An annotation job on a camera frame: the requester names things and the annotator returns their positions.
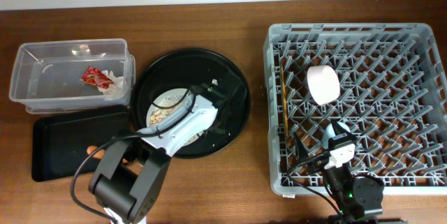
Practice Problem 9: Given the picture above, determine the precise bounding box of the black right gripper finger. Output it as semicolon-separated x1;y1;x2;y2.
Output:
330;119;356;140
292;133;312;172

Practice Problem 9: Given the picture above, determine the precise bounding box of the light blue cup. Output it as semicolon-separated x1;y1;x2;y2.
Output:
321;121;350;149

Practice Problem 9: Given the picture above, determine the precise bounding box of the pink bowl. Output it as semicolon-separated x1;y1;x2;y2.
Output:
307;65;340;105

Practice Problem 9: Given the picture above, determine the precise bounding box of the wooden chopstick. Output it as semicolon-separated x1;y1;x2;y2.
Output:
280;63;289;140

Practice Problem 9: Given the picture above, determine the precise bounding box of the grey plate with food scraps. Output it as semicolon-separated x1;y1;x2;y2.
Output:
146;88;186;127

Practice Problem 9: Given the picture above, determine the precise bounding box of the white tissue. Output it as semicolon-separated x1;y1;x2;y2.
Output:
97;70;124;100

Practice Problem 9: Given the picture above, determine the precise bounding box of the red snack wrapper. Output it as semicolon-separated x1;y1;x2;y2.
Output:
81;66;114;89

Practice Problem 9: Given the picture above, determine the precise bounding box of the orange carrot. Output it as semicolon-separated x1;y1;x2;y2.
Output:
86;144;130;165

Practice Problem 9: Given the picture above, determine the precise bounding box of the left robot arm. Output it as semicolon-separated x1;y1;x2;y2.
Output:
70;73;250;223

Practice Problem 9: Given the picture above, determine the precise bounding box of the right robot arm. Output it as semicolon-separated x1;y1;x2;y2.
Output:
287;120;384;223

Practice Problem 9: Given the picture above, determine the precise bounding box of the grey dishwasher rack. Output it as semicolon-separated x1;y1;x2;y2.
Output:
263;23;446;197

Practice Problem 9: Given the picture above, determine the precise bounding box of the round black tray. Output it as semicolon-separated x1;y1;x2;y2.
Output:
131;48;251;159

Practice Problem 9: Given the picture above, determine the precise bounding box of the black rectangular bin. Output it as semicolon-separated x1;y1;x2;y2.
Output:
31;105;131;182

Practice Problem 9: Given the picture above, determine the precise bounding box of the clear plastic bin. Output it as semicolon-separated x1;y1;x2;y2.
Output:
9;38;135;114

